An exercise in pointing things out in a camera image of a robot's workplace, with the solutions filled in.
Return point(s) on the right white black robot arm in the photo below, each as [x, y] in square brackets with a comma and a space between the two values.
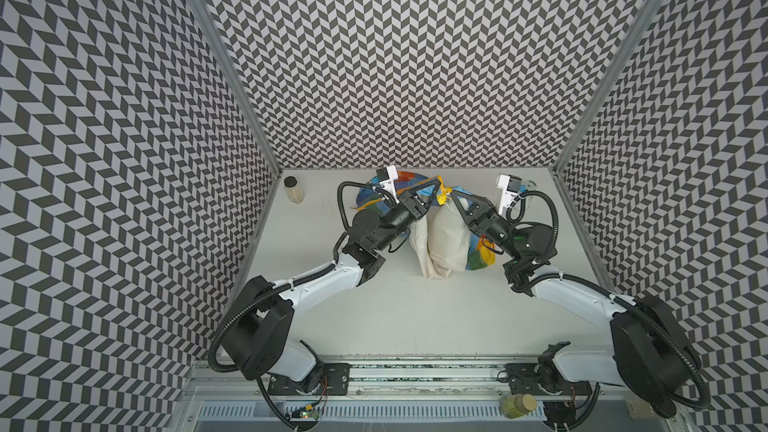
[647, 350]

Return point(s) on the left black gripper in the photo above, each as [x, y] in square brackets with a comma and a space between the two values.
[414, 199]

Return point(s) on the black-lid jar back left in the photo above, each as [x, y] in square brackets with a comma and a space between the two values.
[293, 189]

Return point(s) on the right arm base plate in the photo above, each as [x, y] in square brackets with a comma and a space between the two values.
[541, 379]

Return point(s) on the aluminium front rail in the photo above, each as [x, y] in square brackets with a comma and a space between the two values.
[388, 378]

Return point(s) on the tan-lid jar on rail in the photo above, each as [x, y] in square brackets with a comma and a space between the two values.
[517, 405]

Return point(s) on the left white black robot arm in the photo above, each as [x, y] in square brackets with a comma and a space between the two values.
[254, 339]

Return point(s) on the rainbow coloured jacket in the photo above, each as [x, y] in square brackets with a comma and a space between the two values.
[442, 241]

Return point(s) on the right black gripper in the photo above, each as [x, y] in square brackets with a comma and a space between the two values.
[475, 216]

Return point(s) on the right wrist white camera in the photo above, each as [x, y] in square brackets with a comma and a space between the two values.
[509, 187]

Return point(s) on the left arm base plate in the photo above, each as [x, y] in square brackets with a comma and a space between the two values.
[329, 378]

